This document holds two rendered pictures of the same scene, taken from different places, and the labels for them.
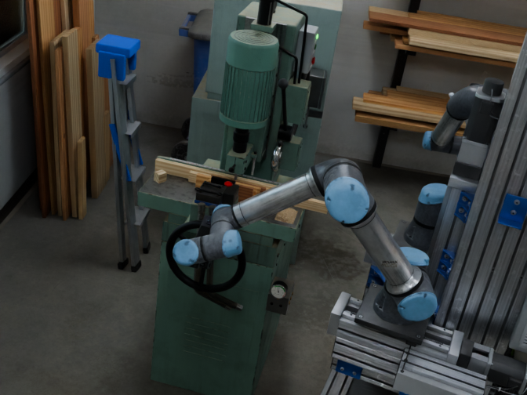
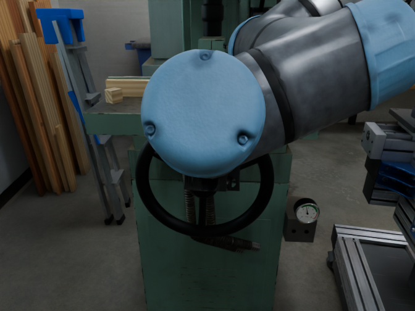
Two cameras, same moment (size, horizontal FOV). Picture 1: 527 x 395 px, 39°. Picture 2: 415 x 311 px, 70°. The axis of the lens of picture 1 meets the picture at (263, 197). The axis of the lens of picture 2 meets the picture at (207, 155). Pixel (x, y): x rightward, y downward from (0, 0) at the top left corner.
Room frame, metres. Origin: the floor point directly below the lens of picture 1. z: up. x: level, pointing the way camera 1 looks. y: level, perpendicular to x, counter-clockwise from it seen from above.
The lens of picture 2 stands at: (1.57, 0.21, 1.12)
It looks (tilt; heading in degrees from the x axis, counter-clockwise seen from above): 25 degrees down; 355
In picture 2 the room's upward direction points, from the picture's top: straight up
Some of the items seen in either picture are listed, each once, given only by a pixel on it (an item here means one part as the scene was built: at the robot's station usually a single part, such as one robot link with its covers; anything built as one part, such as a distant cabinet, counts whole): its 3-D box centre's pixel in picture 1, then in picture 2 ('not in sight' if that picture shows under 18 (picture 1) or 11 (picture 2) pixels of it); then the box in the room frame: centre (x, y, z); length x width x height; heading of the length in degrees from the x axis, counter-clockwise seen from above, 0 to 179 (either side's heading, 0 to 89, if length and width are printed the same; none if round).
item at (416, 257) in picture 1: (407, 269); not in sight; (1.96, -0.49, 0.98); 0.13 x 0.12 x 0.14; 4
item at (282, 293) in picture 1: (278, 291); (305, 212); (2.20, -0.11, 0.65); 0.06 x 0.04 x 0.08; 81
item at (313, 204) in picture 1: (257, 191); not in sight; (2.43, 0.02, 0.92); 0.54 x 0.02 x 0.04; 81
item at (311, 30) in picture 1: (306, 48); not in sight; (2.74, -0.07, 1.40); 0.10 x 0.06 x 0.16; 171
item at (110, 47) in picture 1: (125, 157); (91, 126); (3.18, 0.70, 0.58); 0.27 x 0.25 x 1.16; 85
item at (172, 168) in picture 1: (230, 181); (204, 89); (2.47, 0.14, 0.93); 0.60 x 0.02 x 0.05; 81
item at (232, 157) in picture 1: (239, 159); (213, 53); (2.47, 0.11, 1.03); 0.14 x 0.07 x 0.09; 171
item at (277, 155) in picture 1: (277, 156); not in sight; (2.56, -0.03, 1.02); 0.12 x 0.03 x 0.12; 171
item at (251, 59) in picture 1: (248, 80); not in sight; (2.45, 0.11, 1.35); 0.18 x 0.18 x 0.31
